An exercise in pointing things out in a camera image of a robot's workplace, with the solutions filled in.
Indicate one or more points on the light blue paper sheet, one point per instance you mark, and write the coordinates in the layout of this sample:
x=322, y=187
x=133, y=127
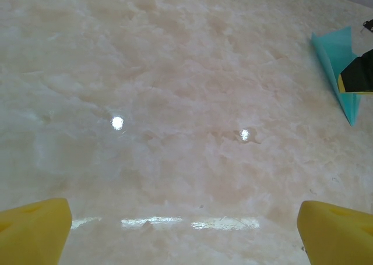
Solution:
x=335, y=52

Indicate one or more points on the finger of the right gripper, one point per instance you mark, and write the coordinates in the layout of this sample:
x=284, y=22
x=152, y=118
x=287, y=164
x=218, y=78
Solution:
x=357, y=75

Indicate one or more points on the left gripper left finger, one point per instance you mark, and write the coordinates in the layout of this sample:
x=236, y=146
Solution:
x=32, y=233

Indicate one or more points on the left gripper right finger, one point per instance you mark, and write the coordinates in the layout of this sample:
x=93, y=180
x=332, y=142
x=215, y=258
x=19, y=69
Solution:
x=338, y=236

